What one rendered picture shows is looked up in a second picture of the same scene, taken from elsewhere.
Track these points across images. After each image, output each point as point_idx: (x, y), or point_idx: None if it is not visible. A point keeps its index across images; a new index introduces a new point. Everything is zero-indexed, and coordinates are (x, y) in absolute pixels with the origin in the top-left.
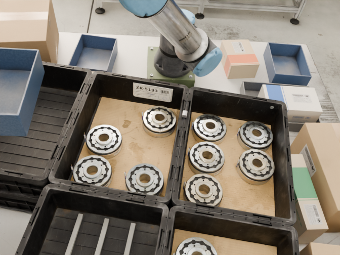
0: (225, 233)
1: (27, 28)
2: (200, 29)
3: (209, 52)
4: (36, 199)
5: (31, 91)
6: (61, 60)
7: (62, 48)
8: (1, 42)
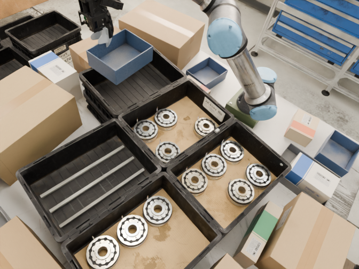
0: (185, 211)
1: (176, 37)
2: (268, 87)
3: (264, 105)
4: None
5: (133, 64)
6: (188, 66)
7: (195, 60)
8: (156, 38)
